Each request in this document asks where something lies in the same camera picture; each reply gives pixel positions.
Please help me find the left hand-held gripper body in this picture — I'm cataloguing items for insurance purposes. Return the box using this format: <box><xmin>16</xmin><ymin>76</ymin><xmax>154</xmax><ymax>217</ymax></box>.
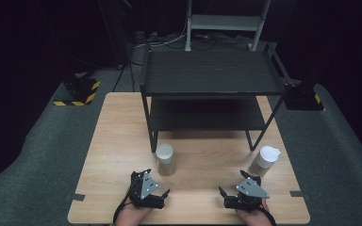
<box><xmin>127</xmin><ymin>169</ymin><xmax>167</xmax><ymax>210</ymax></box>

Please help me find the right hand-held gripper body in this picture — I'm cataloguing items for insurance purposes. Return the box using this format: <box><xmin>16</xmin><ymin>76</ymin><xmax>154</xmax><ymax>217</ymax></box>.
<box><xmin>222</xmin><ymin>176</ymin><xmax>271</xmax><ymax>211</ymax></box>

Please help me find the clear jar with round white lid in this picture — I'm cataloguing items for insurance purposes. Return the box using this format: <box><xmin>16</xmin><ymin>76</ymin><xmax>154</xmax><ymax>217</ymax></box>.
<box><xmin>155</xmin><ymin>143</ymin><xmax>177</xmax><ymax>177</ymax></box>

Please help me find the clear jar with spouted white lid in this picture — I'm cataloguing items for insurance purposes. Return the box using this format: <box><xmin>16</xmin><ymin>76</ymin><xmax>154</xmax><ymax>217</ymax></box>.
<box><xmin>248</xmin><ymin>145</ymin><xmax>282</xmax><ymax>178</ymax></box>

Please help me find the black two-tier shelf rack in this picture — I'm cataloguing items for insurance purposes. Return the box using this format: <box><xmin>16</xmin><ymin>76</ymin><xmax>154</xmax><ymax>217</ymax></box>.
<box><xmin>139</xmin><ymin>41</ymin><xmax>300</xmax><ymax>153</ymax></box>

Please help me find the person's left hand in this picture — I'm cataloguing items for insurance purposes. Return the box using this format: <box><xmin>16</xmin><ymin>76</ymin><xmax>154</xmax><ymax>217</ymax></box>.
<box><xmin>114</xmin><ymin>201</ymin><xmax>154</xmax><ymax>226</ymax></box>

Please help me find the person's right hand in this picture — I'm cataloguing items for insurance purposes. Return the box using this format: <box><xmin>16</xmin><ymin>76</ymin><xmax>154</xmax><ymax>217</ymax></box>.
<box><xmin>235</xmin><ymin>198</ymin><xmax>273</xmax><ymax>226</ymax></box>

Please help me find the grey tape strip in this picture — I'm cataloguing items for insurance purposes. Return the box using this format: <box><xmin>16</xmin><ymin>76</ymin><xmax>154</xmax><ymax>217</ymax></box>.
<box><xmin>289</xmin><ymin>189</ymin><xmax>311</xmax><ymax>201</ymax></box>
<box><xmin>65</xmin><ymin>192</ymin><xmax>87</xmax><ymax>202</ymax></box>

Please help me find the black block with yellow stripes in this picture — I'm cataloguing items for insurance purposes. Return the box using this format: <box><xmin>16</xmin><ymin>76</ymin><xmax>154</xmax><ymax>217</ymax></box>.
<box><xmin>53</xmin><ymin>73</ymin><xmax>102</xmax><ymax>107</ymax></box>
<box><xmin>283</xmin><ymin>79</ymin><xmax>325</xmax><ymax>112</ymax></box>

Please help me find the grey metal stand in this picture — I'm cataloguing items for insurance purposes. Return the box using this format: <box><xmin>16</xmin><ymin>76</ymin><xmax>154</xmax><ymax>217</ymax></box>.
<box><xmin>184</xmin><ymin>0</ymin><xmax>272</xmax><ymax>52</ymax></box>

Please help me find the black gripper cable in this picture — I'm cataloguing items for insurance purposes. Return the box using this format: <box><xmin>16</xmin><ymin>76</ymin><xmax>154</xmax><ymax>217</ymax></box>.
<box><xmin>112</xmin><ymin>187</ymin><xmax>134</xmax><ymax>226</ymax></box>
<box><xmin>259</xmin><ymin>205</ymin><xmax>278</xmax><ymax>226</ymax></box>

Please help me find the black floor cable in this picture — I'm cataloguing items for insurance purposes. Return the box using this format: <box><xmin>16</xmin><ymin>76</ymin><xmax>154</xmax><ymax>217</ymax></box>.
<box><xmin>190</xmin><ymin>32</ymin><xmax>219</xmax><ymax>52</ymax></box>

